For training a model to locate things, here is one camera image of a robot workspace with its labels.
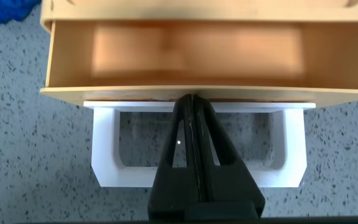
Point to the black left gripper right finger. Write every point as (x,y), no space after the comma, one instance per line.
(232,183)

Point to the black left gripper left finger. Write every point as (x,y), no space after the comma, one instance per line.
(169,186)

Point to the crumpled blue cloth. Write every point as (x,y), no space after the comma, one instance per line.
(5,9)

